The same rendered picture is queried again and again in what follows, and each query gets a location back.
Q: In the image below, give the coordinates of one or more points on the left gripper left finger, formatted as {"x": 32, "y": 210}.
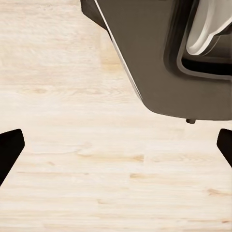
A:
{"x": 11, "y": 145}

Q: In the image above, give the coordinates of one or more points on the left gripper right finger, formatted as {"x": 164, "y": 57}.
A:
{"x": 224, "y": 143}

